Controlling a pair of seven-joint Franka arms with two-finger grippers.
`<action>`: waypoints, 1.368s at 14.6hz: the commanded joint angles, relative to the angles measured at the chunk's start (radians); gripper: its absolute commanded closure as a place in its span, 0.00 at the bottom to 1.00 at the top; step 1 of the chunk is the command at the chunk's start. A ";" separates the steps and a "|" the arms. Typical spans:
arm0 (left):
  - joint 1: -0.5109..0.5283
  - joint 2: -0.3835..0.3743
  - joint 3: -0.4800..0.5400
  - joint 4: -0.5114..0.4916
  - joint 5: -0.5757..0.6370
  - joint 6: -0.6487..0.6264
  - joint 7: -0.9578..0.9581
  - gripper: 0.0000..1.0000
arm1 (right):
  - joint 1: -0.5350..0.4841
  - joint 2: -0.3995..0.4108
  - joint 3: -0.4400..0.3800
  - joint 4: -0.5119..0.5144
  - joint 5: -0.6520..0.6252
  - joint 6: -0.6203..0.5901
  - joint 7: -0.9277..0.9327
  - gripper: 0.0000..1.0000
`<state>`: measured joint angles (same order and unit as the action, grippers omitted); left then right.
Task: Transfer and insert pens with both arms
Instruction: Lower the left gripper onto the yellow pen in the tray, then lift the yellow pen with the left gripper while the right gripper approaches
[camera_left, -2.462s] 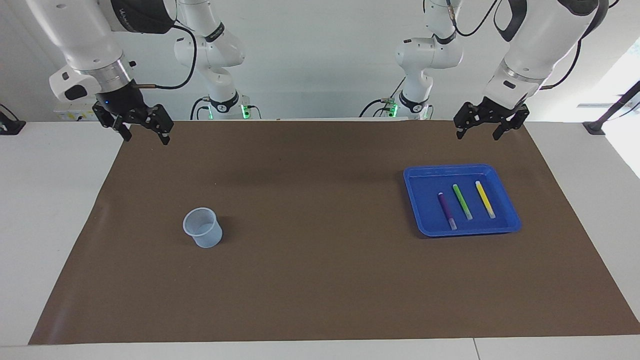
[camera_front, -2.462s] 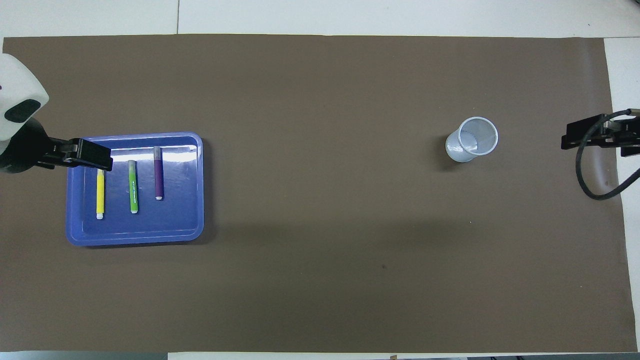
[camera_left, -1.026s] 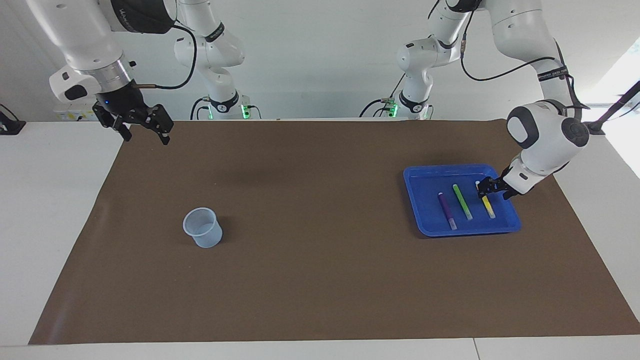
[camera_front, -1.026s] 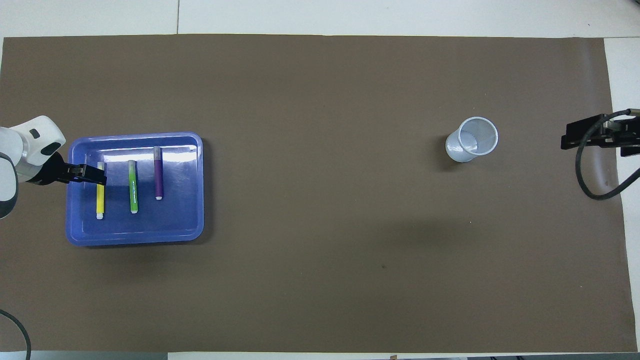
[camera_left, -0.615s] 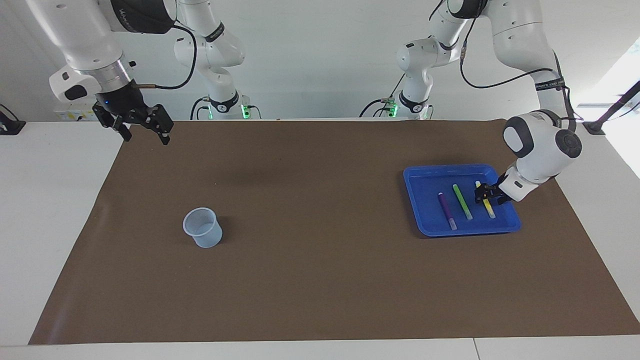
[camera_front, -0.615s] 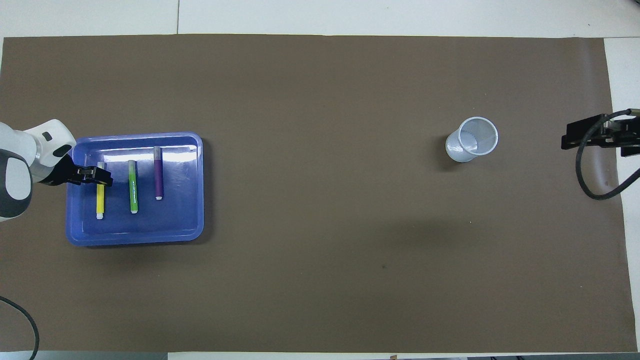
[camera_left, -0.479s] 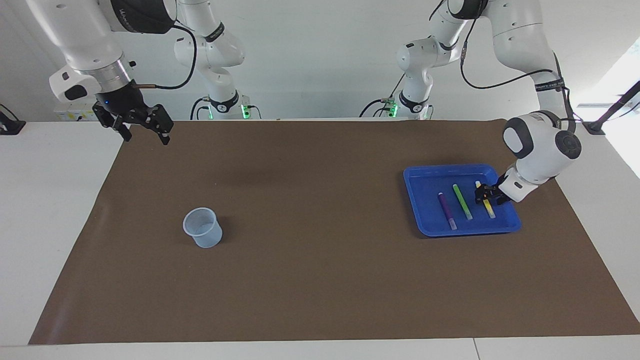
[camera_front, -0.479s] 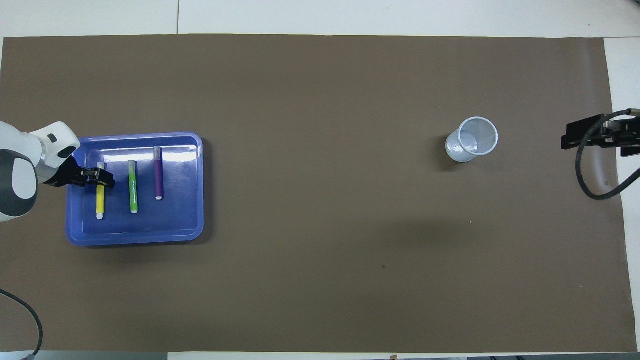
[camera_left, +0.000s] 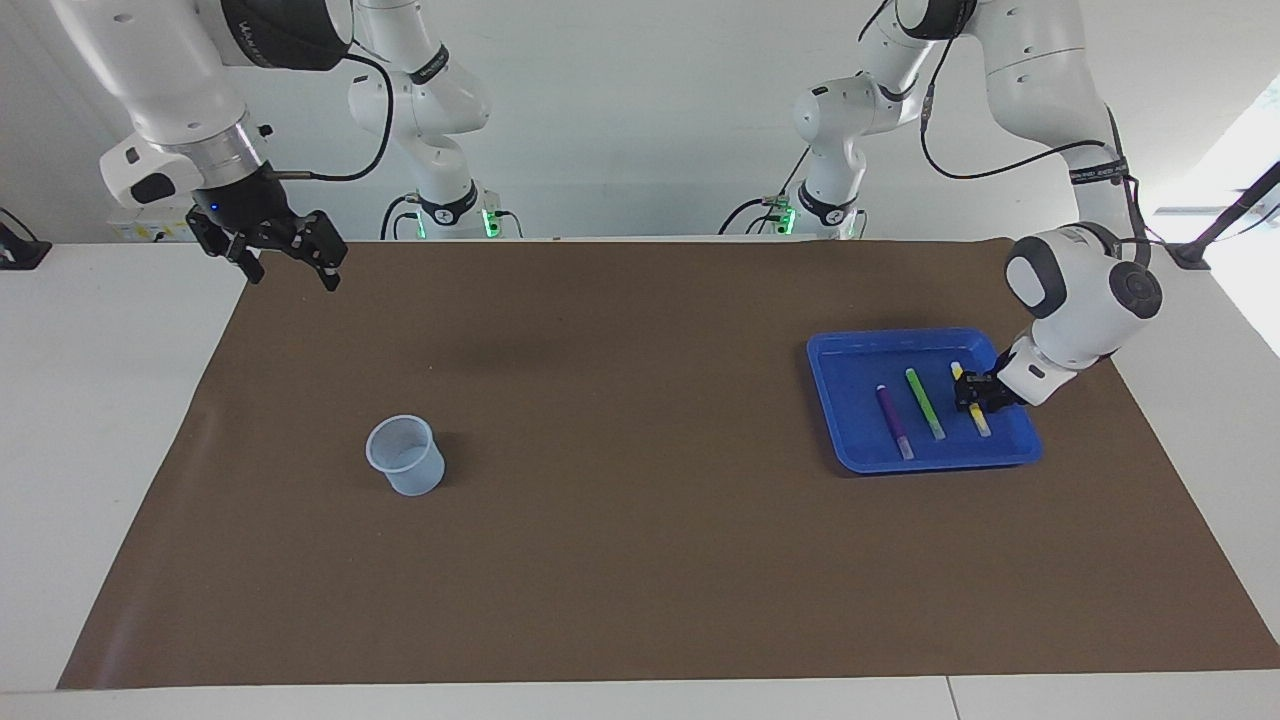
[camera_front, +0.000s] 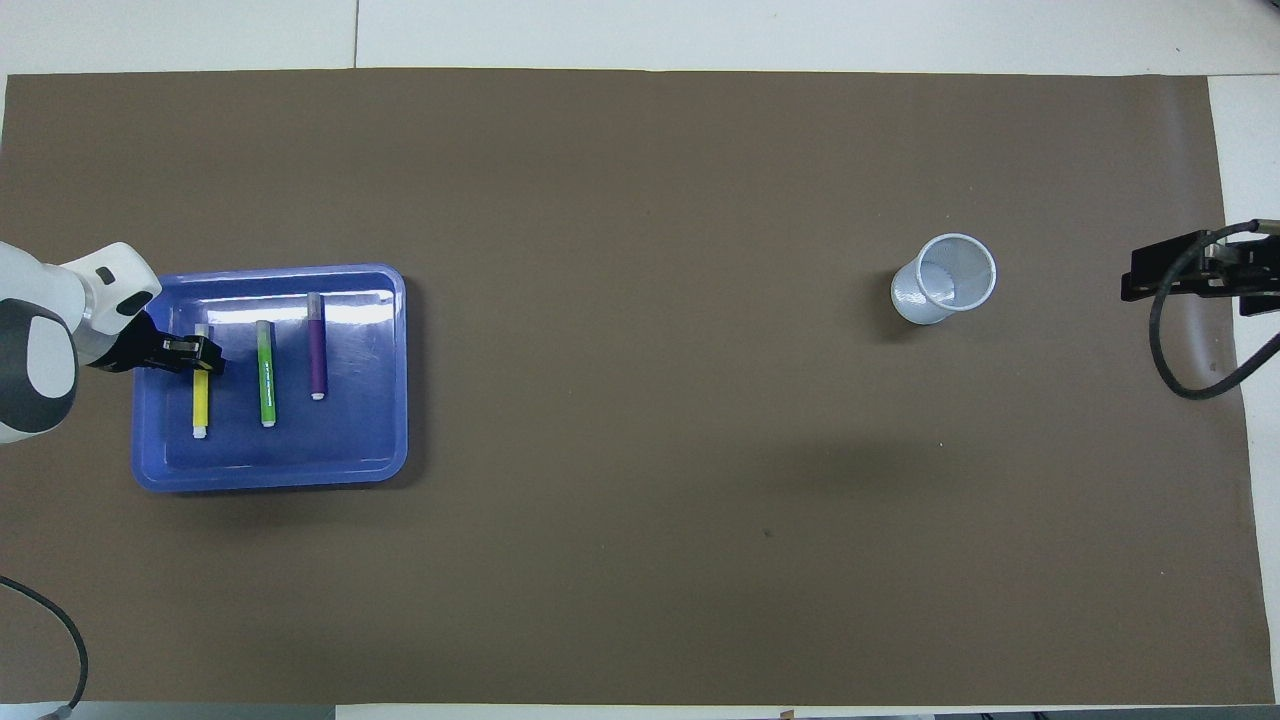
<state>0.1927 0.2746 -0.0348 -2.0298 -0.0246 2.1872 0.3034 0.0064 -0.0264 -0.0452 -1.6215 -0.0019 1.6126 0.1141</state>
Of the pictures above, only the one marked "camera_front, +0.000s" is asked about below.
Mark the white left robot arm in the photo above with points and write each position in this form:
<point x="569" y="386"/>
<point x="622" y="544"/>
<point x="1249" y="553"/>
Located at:
<point x="30" y="300"/>

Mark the blue plastic tray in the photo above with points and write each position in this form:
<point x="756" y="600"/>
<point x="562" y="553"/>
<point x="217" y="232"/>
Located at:
<point x="350" y="440"/>

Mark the translucent plastic cup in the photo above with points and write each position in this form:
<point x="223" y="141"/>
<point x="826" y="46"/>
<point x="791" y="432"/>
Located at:
<point x="925" y="305"/>

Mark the purple marker pen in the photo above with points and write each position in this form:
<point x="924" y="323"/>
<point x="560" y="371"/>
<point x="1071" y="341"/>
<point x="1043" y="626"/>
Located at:
<point x="317" y="350"/>

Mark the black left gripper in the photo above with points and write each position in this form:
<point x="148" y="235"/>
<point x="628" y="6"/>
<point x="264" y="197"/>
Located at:
<point x="150" y="352"/>

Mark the yellow marker pen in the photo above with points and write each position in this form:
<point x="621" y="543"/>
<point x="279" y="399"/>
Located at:
<point x="200" y="400"/>

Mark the green marker pen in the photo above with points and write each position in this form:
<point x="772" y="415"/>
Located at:
<point x="267" y="375"/>

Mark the brown table mat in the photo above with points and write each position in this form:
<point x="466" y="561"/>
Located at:
<point x="640" y="550"/>

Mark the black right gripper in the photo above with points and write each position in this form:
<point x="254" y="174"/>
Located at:
<point x="1255" y="275"/>

